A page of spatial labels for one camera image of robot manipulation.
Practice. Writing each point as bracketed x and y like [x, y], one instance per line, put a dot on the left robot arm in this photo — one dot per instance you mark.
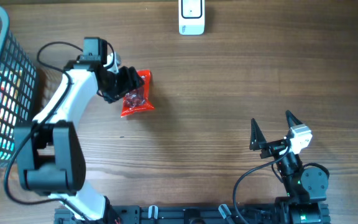
[49, 158]

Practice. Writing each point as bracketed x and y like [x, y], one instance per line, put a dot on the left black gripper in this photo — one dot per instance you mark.
[131, 79]

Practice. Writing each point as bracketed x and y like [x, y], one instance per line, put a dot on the red candy bag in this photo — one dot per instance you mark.
[138, 100]

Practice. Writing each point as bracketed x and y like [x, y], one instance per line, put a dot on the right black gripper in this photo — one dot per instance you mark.
[258, 142]

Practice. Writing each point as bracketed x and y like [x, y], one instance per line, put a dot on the white barcode scanner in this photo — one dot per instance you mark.
[191, 17]

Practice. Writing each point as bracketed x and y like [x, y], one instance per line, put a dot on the dark grey plastic shopping basket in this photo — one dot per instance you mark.
[13, 58]

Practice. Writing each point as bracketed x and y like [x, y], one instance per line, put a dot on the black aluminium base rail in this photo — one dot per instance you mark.
[213, 214]

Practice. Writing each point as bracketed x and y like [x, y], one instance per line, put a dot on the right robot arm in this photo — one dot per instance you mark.
[305, 184]

